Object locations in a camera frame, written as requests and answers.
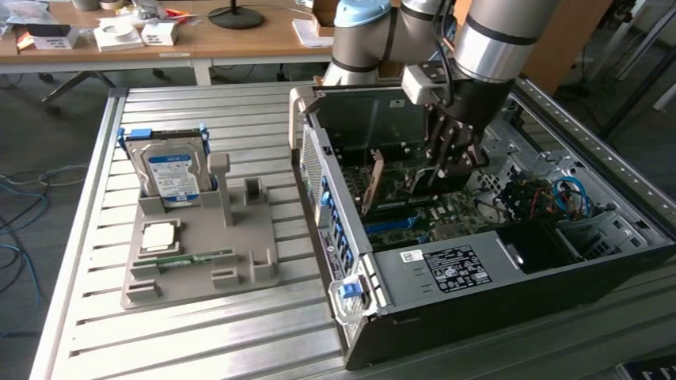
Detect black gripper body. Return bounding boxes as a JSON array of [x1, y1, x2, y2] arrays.
[[441, 77, 517, 131]]

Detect green graphics card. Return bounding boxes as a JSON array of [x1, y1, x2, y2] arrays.
[[362, 147, 470, 217]]

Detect perforated metal disk bay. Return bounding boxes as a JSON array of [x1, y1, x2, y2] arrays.
[[473, 118, 541, 199]]

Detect green motherboard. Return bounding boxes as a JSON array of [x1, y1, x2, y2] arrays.
[[338, 142, 509, 253]]

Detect grey chipset heatsink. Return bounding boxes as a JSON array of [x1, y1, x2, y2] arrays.
[[435, 224, 467, 241]]

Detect blue expansion slot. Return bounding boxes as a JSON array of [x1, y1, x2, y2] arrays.
[[365, 218, 422, 235]]

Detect wooden cabinet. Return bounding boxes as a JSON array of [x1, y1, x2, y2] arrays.
[[522, 0, 618, 96]]

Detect grey power supply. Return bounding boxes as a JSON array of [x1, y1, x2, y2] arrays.
[[369, 231, 525, 310]]

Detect grey metal disk bay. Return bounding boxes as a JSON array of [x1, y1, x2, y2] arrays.
[[554, 209, 651, 262]]

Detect white paper stack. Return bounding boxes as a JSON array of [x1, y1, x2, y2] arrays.
[[293, 17, 335, 49]]

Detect open cardboard box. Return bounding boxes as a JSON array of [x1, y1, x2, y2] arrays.
[[310, 0, 339, 29]]

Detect blue case latch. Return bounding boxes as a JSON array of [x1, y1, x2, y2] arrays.
[[338, 279, 367, 302]]

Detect black open PC case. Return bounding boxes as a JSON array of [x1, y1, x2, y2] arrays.
[[289, 72, 676, 371]]

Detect grey parts rack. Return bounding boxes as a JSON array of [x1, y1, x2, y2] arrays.
[[121, 152, 283, 312]]

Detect black round lamp base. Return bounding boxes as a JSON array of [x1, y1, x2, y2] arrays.
[[207, 0, 266, 31]]

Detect green RAM stick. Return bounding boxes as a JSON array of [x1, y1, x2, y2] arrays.
[[133, 248, 235, 270]]

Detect silver CPU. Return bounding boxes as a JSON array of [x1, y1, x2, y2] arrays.
[[138, 221, 185, 254]]

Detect small white box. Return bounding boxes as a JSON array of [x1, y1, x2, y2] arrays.
[[141, 21, 181, 48]]

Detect black keyboard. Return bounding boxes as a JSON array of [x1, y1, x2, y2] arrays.
[[615, 354, 676, 380]]

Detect white box with tape roll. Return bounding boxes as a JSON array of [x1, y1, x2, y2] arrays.
[[94, 19, 146, 53]]

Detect wooden desk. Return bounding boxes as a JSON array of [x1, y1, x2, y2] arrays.
[[0, 0, 486, 86]]

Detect white box with black lid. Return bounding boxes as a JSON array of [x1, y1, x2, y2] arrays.
[[25, 23, 81, 51]]

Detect clear plastic bags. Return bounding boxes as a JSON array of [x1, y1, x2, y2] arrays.
[[0, 0, 58, 27]]

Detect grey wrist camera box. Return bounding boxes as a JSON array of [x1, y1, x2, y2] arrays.
[[399, 61, 459, 106]]

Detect coloured power wire bundle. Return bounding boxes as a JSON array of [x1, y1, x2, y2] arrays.
[[501, 177, 565, 221]]

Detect blue wire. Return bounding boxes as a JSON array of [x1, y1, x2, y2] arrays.
[[549, 176, 594, 221]]

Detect hard disk with blue bracket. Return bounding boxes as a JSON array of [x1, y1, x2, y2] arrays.
[[117, 124, 219, 209]]

